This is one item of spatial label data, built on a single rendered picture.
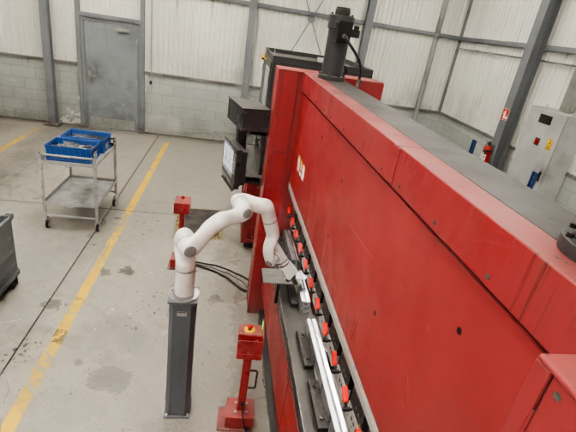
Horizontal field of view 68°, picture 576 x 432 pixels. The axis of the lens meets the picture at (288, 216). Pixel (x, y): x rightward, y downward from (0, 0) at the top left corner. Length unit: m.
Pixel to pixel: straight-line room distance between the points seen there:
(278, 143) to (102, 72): 6.73
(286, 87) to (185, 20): 6.19
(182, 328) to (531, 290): 2.25
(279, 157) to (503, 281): 2.76
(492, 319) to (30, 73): 9.91
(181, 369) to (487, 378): 2.29
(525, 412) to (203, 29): 9.09
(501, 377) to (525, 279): 0.23
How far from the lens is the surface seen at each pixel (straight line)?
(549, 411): 0.64
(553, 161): 6.96
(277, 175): 3.60
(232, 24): 9.39
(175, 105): 9.66
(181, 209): 4.49
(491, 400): 1.08
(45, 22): 9.87
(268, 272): 3.05
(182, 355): 2.98
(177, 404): 3.30
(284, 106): 3.45
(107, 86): 9.84
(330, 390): 2.34
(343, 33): 3.06
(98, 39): 9.76
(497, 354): 1.05
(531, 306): 0.93
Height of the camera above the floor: 2.62
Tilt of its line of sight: 24 degrees down
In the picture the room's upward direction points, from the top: 9 degrees clockwise
